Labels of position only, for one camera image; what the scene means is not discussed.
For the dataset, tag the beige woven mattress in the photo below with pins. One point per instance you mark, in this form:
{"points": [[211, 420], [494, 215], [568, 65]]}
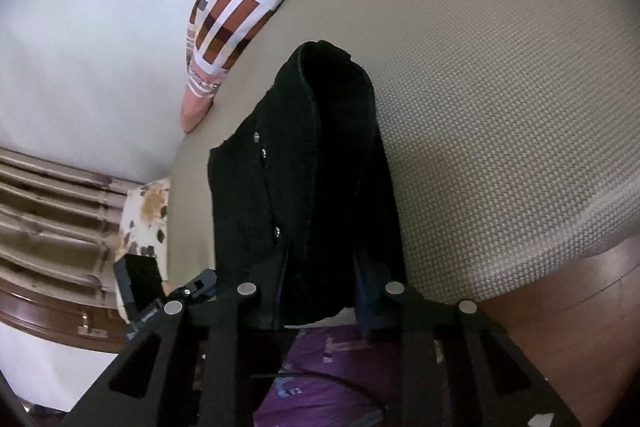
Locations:
{"points": [[511, 128]]}

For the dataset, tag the striped beige curtain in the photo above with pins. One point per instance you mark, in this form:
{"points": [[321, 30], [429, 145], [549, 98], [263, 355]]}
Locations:
{"points": [[59, 228]]}

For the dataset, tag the black pants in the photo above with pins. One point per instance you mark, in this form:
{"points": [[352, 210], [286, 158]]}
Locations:
{"points": [[303, 201]]}

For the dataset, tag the dark wooden headboard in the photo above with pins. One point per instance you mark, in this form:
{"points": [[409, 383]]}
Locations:
{"points": [[57, 320]]}

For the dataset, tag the white floral pillow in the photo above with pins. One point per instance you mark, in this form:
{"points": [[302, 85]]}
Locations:
{"points": [[143, 227]]}

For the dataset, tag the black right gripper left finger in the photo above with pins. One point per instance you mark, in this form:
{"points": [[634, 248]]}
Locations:
{"points": [[181, 370]]}

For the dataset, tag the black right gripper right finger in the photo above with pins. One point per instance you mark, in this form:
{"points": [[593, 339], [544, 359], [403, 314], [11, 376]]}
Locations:
{"points": [[454, 368]]}

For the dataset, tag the purple patterned clothing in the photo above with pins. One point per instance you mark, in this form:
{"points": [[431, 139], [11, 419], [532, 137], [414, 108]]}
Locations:
{"points": [[332, 376]]}

